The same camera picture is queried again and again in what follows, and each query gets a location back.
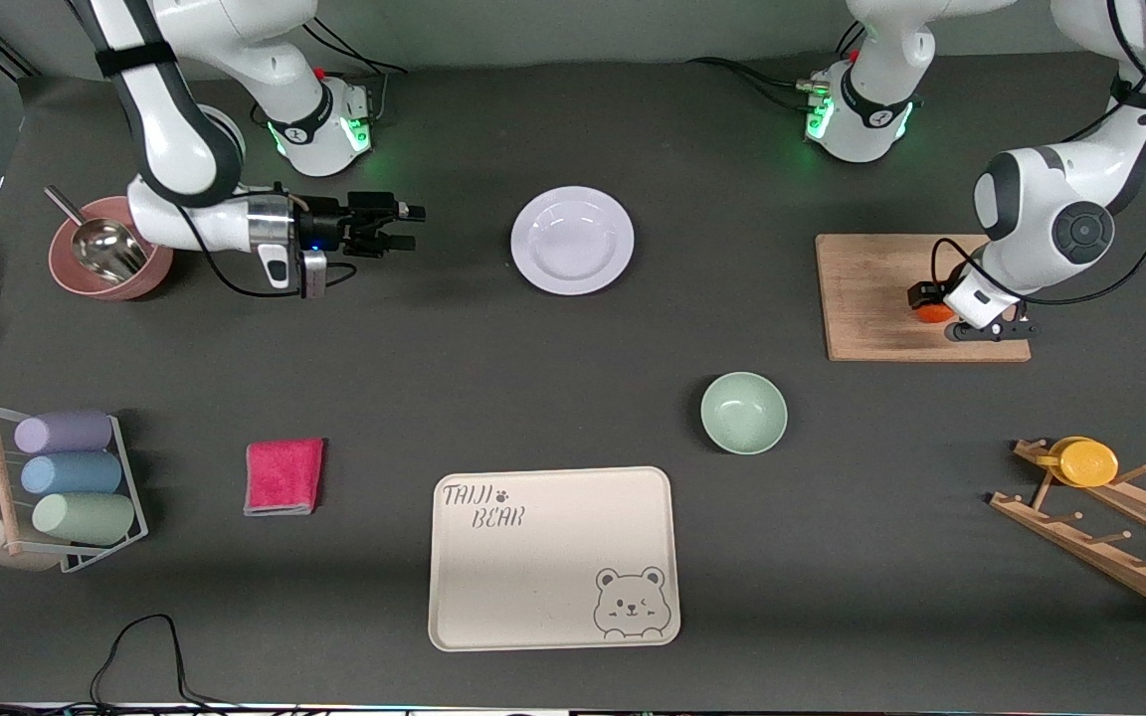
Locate blue cup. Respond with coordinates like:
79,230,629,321
20,451,123,496

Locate green cup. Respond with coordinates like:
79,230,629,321
32,492,136,547

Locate wooden cutting board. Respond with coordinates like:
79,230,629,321
815,234,1033,364

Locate pink folded cloth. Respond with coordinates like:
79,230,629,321
243,438,326,517

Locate cream bear print tray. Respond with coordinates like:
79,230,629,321
428,465,681,653

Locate purple cup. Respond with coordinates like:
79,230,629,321
14,410,114,455

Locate metal scoop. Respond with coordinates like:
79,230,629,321
44,185,151,289

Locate pink ribbed bowl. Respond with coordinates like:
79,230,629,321
49,195,175,302

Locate white round plate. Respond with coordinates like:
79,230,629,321
510,186,636,297

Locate black looped cable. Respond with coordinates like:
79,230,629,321
86,614,236,712

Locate pale green bowl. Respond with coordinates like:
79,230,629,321
699,371,790,456

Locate wooden peg rack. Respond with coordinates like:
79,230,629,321
989,438,1146,627

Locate yellow cup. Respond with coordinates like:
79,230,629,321
1036,436,1120,488

